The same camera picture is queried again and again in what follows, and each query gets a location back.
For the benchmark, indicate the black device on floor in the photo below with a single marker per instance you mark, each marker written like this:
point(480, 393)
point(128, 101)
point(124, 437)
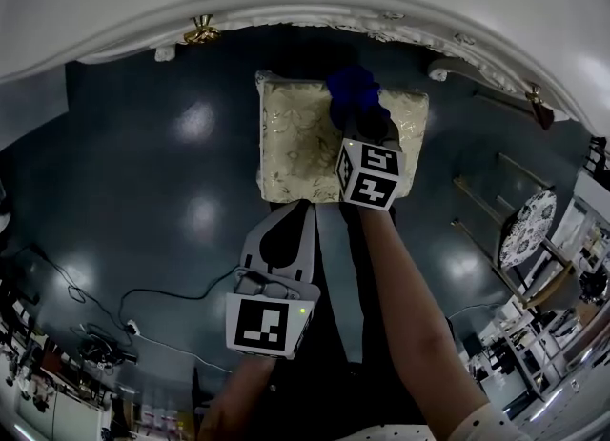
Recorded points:
point(105, 351)

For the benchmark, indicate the blue cloth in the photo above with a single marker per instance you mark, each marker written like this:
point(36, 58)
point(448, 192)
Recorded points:
point(355, 91)

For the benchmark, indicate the person's polka dot shirt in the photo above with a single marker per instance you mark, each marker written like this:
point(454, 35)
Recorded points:
point(486, 425)

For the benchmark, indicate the white shelf rack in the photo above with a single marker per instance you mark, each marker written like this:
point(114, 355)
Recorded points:
point(524, 339)

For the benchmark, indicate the white power strip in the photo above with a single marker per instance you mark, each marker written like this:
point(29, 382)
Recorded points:
point(133, 327)

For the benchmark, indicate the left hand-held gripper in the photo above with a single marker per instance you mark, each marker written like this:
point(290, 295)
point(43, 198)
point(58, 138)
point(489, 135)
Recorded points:
point(259, 327)

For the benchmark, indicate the person's right forearm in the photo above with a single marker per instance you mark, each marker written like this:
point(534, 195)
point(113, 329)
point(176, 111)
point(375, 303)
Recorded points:
point(410, 301)

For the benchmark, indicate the grey chair black frame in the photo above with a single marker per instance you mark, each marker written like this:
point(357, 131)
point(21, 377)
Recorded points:
point(564, 289)

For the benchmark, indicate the person's left forearm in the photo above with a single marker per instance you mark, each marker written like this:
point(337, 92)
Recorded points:
point(238, 391)

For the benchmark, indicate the person's black trousers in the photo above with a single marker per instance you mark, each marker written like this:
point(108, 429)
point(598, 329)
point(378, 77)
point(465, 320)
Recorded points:
point(381, 382)

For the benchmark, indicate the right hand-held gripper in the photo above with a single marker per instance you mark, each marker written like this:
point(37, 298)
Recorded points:
point(372, 177)

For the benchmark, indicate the cream upholstered stool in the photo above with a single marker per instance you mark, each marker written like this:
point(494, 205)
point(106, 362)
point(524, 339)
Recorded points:
point(295, 144)

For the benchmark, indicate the floral cushion wooden stool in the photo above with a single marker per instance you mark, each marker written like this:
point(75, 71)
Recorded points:
point(526, 229)

